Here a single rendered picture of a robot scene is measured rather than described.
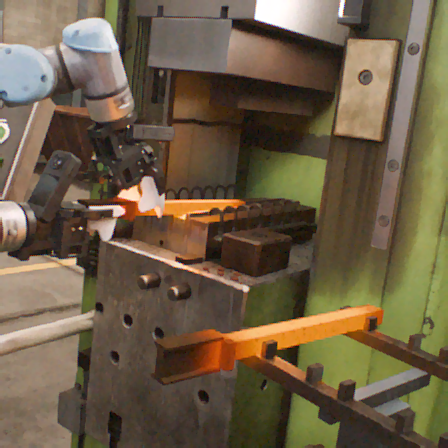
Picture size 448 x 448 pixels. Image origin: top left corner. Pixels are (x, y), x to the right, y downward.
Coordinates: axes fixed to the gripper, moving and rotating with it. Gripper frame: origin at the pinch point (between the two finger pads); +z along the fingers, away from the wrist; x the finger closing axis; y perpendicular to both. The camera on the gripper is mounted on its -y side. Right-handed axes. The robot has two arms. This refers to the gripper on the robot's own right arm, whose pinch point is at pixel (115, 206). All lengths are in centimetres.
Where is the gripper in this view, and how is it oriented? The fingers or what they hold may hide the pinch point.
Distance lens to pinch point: 109.3
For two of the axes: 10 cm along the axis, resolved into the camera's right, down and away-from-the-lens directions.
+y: -1.3, 9.8, 1.8
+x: 7.9, 2.1, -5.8
